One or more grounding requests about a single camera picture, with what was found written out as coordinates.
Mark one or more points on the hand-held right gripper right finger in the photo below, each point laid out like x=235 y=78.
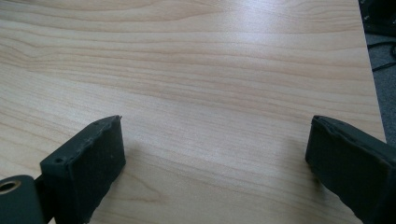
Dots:
x=351 y=165

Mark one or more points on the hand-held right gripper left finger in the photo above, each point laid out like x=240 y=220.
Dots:
x=84 y=168

